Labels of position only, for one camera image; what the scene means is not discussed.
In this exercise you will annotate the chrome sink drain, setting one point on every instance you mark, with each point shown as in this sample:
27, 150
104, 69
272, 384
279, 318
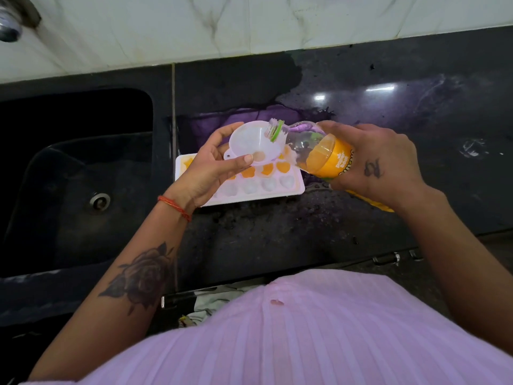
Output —
99, 202

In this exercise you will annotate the person's right forearm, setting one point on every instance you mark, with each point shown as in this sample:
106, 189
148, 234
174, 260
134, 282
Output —
469, 256

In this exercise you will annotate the pink striped shirt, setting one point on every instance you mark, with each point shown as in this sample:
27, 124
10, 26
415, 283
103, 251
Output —
300, 344

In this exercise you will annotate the white plastic funnel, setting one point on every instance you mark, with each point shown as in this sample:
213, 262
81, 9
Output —
248, 140

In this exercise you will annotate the black stone sink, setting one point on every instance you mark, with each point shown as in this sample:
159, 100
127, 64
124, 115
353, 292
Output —
60, 196

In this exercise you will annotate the chrome wall tap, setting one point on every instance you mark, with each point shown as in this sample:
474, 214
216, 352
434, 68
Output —
10, 24

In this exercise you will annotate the person's left hand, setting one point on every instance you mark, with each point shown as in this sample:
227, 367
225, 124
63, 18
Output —
200, 176

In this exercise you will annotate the floral patterned cloth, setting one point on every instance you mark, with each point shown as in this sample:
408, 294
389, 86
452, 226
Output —
206, 304

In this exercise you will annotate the person's left forearm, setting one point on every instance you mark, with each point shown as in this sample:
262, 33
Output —
112, 308

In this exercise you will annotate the white ice cube tray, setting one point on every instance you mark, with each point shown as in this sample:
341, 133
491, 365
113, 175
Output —
272, 184

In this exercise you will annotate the orange juice bottle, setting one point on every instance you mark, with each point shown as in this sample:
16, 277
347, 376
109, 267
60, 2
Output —
320, 156

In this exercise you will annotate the person's right hand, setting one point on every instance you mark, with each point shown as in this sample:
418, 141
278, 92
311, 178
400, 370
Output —
384, 164

